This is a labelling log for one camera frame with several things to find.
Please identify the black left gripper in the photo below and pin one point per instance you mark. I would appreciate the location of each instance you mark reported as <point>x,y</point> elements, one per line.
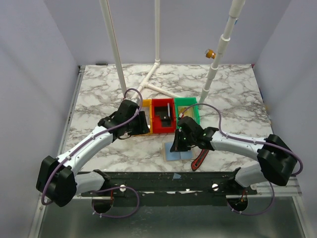
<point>142,128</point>

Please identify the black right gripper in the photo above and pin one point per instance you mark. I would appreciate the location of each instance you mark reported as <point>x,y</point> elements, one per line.
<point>180,139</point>

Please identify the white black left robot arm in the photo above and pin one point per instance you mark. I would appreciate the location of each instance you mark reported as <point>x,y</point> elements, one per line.
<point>59,178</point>

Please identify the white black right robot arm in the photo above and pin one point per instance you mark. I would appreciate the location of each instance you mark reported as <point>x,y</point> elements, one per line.
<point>274,161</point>

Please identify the gold card in green bin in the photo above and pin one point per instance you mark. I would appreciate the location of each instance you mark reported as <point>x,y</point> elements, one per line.
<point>186,112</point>

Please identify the black VIP card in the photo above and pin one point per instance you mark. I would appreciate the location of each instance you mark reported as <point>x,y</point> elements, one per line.
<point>161,113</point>

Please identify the yellow plastic bin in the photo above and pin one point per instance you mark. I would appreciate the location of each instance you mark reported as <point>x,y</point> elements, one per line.
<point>144,117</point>

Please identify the red plastic bin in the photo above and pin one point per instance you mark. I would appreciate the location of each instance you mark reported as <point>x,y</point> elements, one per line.
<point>155,120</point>

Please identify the green plastic bin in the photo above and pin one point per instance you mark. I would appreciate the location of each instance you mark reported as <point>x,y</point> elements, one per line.
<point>187,101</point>

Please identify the red black utility knife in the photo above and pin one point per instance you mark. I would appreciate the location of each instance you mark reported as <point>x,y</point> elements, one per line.
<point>199,160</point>

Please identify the orange knob on pipe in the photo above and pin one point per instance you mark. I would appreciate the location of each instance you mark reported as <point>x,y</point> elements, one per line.
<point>210,54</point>

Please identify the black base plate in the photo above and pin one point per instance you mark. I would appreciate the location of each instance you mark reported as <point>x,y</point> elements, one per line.
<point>170,188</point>

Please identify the white PVC pipe frame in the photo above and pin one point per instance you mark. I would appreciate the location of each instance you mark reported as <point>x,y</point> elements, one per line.
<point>234,13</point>

